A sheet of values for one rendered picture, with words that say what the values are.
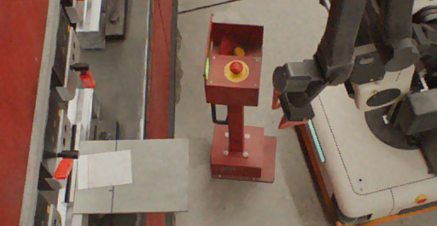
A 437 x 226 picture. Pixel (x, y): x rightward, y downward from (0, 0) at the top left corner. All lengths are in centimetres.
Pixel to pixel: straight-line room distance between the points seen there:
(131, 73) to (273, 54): 114
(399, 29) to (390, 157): 108
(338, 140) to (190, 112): 67
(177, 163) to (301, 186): 111
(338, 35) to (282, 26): 164
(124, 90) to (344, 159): 90
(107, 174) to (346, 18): 67
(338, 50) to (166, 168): 50
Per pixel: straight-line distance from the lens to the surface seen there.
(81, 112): 167
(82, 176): 156
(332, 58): 134
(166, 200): 150
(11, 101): 108
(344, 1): 118
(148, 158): 155
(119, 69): 181
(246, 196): 255
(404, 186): 234
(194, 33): 289
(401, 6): 127
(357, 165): 233
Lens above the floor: 242
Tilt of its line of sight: 63 degrees down
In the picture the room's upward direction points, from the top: 5 degrees counter-clockwise
